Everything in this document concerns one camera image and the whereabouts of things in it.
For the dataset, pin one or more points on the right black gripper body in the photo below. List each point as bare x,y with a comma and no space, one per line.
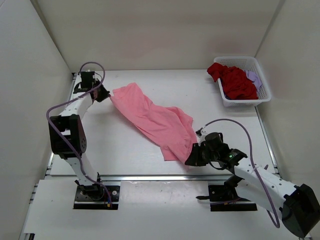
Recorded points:
211,155

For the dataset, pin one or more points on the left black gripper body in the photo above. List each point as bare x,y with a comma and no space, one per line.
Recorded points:
97,83

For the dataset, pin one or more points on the pink t shirt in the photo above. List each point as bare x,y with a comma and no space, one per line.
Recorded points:
170,128

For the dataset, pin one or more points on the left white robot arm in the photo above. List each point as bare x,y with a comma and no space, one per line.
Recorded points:
67,135

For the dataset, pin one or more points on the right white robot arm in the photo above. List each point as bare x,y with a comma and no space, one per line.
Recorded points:
297,206

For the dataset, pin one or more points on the red t shirt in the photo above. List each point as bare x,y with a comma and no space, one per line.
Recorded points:
217,71

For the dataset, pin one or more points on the lavender t shirt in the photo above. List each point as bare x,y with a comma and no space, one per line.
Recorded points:
241,85

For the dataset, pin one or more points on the white plastic basket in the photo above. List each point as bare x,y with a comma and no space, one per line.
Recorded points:
250,66

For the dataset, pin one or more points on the aluminium rail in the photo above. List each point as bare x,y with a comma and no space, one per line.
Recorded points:
164,178

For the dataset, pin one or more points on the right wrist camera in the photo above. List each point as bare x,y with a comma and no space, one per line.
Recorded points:
201,132

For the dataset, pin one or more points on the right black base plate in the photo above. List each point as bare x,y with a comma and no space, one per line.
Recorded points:
224,198

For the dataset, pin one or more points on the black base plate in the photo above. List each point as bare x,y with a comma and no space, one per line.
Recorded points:
224,198
97,200

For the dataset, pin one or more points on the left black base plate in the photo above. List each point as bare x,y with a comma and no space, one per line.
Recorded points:
97,200

